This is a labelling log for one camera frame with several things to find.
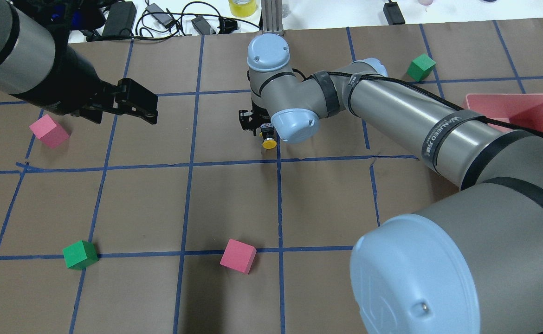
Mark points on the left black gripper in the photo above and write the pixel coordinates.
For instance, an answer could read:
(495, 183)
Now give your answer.
(66, 86)

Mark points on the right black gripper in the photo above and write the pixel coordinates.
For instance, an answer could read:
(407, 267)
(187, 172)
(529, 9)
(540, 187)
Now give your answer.
(254, 121)

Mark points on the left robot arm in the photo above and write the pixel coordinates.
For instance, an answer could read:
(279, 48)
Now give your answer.
(38, 66)

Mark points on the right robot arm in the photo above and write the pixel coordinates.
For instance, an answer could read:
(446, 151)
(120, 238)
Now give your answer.
(470, 263)

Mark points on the black power adapter left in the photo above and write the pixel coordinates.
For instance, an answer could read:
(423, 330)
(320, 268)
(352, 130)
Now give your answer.
(120, 20)

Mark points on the black power adapter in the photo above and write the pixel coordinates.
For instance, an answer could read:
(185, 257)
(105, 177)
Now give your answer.
(120, 20)
(393, 13)

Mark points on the pink cube upper left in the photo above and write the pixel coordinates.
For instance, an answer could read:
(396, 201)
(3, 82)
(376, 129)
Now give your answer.
(49, 131)

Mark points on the pink cube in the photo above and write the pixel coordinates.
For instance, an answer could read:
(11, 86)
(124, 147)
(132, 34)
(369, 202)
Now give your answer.
(49, 131)
(238, 256)

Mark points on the yellow tape roll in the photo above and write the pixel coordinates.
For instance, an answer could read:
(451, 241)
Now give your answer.
(242, 8)

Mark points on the pink cube centre bottom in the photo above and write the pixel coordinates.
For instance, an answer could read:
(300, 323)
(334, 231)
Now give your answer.
(238, 256)

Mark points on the green cube lower left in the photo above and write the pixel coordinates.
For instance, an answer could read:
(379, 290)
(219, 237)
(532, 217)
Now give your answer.
(80, 255)

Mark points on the green cube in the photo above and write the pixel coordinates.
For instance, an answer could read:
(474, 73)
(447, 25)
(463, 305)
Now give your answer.
(420, 67)
(80, 255)

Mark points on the green cube upper right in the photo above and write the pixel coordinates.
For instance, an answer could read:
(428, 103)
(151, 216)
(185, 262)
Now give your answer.
(420, 67)

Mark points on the black power adapter right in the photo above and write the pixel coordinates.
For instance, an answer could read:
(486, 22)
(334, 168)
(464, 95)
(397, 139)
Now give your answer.
(393, 13)

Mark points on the pink plastic bin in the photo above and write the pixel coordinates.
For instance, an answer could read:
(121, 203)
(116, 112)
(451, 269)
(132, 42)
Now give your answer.
(525, 110)

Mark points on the aluminium profile post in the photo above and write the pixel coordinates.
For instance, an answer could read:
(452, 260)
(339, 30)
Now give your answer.
(271, 17)

